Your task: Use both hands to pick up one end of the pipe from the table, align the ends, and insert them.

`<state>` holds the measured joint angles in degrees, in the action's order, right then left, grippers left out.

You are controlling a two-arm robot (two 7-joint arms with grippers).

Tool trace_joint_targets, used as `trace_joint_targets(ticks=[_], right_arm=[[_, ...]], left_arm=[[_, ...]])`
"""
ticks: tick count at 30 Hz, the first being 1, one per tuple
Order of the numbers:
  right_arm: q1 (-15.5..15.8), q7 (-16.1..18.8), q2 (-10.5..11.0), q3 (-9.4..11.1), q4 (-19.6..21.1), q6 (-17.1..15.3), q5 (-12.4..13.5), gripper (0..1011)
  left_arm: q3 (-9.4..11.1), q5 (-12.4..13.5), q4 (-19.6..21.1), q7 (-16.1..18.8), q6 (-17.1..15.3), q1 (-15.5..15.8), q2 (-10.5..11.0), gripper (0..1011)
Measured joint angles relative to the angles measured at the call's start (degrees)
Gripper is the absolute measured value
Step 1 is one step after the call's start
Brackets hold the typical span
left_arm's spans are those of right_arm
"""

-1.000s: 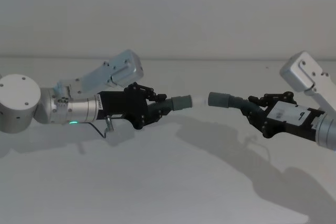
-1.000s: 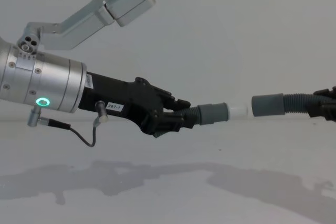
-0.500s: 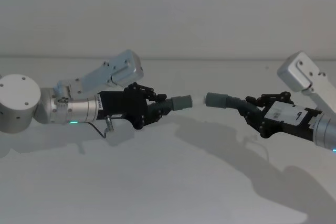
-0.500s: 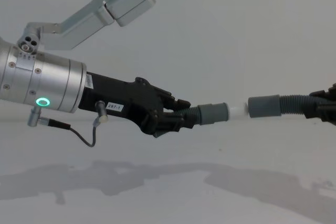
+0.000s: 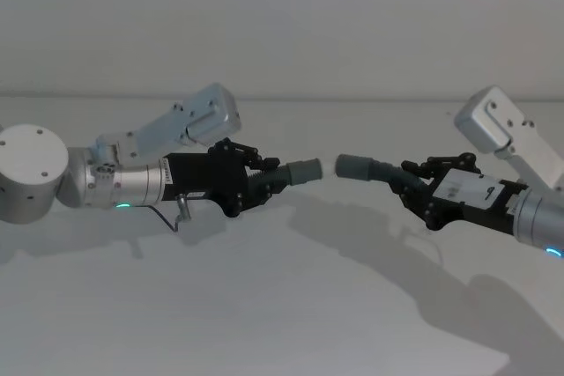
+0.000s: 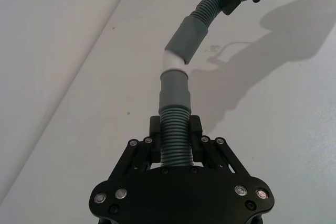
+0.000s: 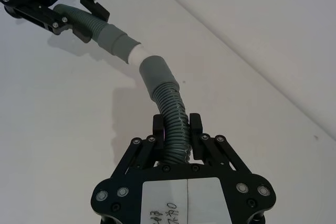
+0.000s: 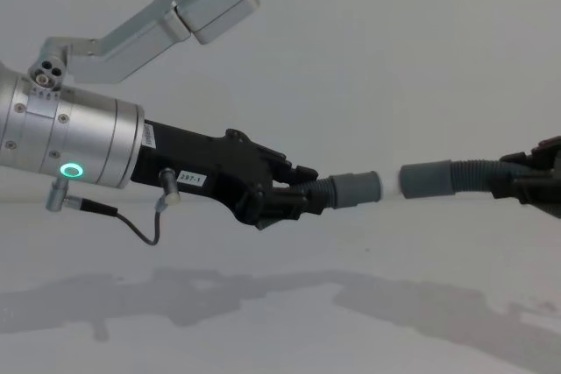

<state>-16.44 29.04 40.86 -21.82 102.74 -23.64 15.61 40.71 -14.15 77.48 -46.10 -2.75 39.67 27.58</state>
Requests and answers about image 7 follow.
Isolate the grey corrugated hose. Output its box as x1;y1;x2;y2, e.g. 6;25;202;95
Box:
139;55;193;164
53;3;143;64

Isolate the white plastic connector tube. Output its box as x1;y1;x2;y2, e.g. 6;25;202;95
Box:
125;45;148;66

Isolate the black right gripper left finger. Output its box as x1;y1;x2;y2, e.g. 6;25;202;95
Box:
111;114;166;180

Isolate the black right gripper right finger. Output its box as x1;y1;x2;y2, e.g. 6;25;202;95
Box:
189;113;254;175

